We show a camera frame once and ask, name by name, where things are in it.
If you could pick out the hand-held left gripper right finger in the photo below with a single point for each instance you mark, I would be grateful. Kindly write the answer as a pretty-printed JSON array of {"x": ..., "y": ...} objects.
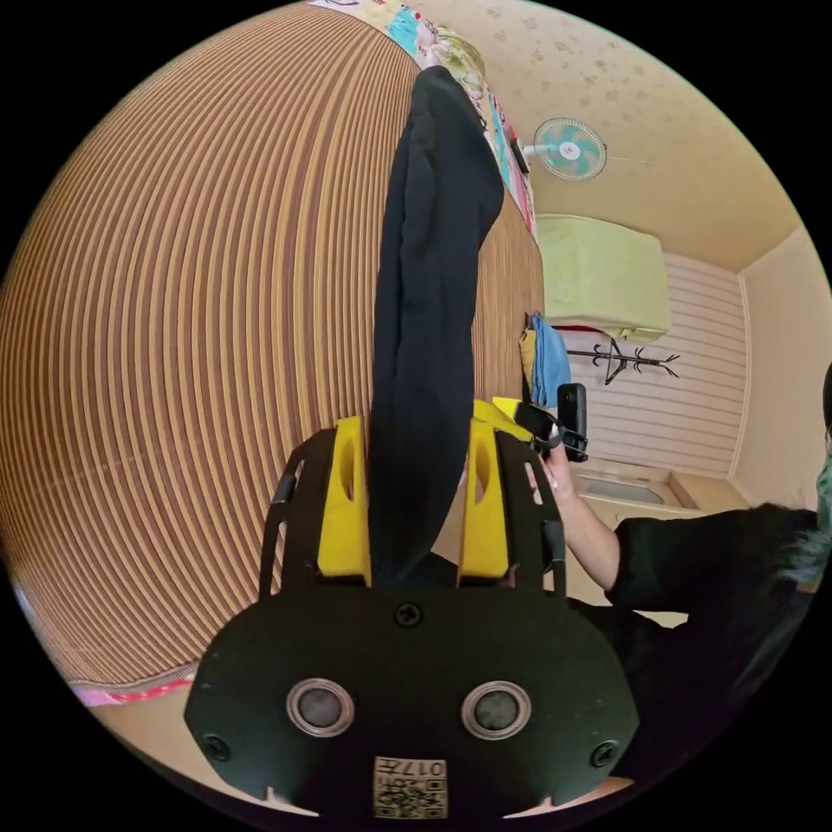
[{"x": 486, "y": 526}]

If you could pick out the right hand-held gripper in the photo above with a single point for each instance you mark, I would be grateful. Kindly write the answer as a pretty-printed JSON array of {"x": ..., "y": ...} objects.
[{"x": 538, "y": 422}]

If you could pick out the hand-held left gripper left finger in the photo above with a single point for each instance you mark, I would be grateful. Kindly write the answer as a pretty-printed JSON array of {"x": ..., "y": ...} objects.
[{"x": 343, "y": 520}]

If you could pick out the black pants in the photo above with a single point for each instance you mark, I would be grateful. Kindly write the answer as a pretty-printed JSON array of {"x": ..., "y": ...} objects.
[{"x": 426, "y": 312}]

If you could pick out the person's right forearm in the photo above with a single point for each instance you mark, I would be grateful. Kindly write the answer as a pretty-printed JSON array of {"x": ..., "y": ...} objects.
[{"x": 590, "y": 543}]

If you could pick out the person's right hand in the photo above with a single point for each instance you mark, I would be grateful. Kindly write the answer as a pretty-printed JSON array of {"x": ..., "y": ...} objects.
[{"x": 556, "y": 478}]

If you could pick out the pile of clothes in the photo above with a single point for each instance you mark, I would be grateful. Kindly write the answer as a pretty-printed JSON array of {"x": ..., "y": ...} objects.
[{"x": 545, "y": 364}]

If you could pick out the black coat rack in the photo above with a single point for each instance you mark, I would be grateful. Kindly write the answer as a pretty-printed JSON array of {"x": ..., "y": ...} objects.
[{"x": 621, "y": 363}]

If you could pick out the beige cabinet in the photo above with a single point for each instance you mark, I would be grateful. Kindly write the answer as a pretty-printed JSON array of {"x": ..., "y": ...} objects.
[{"x": 640, "y": 491}]

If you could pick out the light green cloth cover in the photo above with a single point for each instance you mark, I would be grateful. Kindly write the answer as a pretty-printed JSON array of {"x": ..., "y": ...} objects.
[{"x": 601, "y": 279}]

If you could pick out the person's body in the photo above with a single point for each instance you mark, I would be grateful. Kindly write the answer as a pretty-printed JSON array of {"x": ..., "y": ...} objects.
[{"x": 715, "y": 617}]

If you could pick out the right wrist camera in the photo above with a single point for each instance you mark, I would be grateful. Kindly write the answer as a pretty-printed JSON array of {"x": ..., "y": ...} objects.
[{"x": 573, "y": 416}]

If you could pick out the wall fan with teal blades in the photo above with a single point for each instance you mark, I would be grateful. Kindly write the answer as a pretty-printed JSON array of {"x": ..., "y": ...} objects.
[{"x": 569, "y": 149}]

